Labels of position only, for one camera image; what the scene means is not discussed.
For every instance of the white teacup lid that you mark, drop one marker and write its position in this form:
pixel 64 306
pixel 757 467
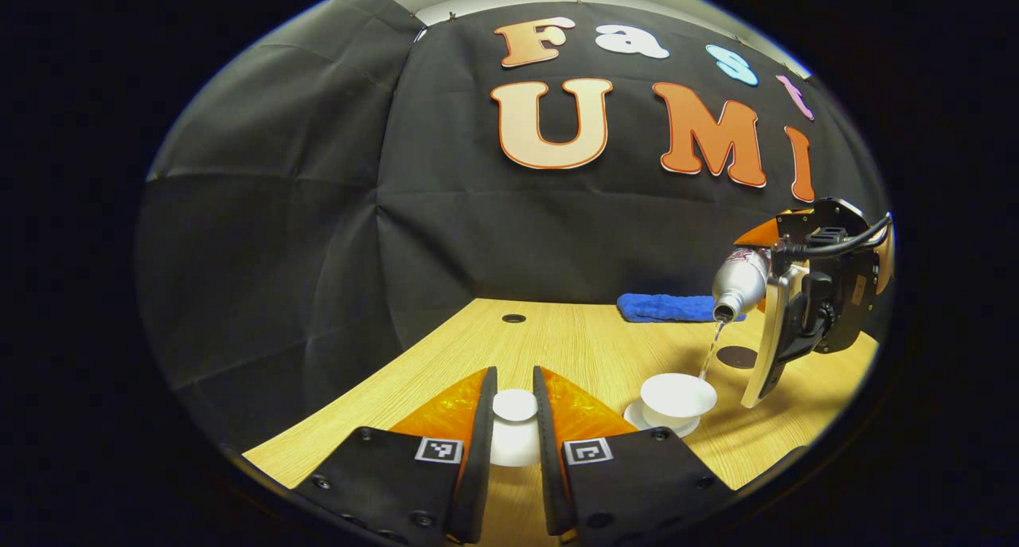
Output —
pixel 515 405

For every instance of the blue towel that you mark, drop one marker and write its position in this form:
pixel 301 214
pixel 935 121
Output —
pixel 661 308

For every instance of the white teacup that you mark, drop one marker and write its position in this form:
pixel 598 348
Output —
pixel 677 396

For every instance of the white saucer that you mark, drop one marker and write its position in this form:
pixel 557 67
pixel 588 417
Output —
pixel 637 418

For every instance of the silver water bottle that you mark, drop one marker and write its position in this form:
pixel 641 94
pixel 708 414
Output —
pixel 740 280

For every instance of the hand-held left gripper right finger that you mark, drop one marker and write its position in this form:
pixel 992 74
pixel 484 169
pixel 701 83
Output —
pixel 549 467

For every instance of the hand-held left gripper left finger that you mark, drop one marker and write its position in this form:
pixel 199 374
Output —
pixel 482 467

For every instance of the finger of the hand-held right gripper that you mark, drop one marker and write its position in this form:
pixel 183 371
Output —
pixel 796 224
pixel 776 332

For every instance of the dark round coaster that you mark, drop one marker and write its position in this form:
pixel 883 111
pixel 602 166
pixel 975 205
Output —
pixel 734 357

